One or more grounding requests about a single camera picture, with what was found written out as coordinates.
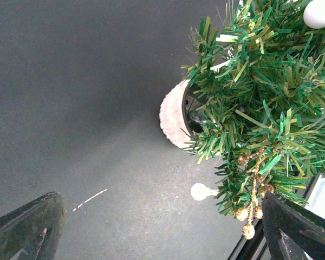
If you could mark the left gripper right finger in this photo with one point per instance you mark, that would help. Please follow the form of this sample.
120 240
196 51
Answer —
291 231

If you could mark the gold glitter twig ornament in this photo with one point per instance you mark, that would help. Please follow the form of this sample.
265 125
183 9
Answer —
253 209

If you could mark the small green christmas tree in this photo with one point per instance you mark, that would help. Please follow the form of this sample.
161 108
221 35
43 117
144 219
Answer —
259 83

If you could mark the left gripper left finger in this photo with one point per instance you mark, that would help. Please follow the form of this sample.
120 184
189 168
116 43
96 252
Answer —
33 230

